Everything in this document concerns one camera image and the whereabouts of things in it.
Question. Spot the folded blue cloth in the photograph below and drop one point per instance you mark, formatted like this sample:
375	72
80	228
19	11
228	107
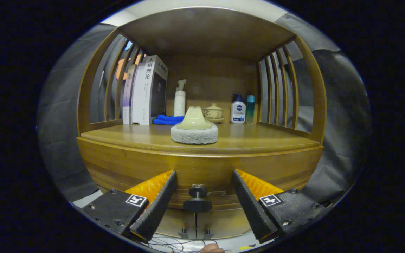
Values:
164	120

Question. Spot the thin purple book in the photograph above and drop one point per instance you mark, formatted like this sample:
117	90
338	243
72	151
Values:
127	95

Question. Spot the wooden cabinet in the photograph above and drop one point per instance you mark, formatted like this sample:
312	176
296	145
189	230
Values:
206	31

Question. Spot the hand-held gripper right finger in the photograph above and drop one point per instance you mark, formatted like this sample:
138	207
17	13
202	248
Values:
250	207

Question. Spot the wooden cabinet door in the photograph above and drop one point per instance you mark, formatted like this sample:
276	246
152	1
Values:
179	223
220	223

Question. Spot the thin white book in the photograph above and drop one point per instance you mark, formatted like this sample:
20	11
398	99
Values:
137	95

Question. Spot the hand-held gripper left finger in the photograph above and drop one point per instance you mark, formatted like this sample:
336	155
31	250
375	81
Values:
158	207

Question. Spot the wooden drawer with black knob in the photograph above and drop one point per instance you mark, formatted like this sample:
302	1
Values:
206	165

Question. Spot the wooden countertop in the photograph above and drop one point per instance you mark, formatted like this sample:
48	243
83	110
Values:
258	138

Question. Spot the white pump bottle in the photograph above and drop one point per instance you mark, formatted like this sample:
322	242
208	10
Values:
179	103

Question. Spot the white lotion bottle blue cap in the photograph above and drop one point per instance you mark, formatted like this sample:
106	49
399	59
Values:
238	110

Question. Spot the thick white book dark cover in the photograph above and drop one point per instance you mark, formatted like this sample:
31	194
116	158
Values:
148	91

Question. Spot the teal bottle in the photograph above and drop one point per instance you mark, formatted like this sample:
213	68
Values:
250	109

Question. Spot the beige lidded teacup with saucer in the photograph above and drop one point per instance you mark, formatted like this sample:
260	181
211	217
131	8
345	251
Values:
216	111

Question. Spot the cream scrubber with white pad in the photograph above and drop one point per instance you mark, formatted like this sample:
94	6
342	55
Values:
194	119

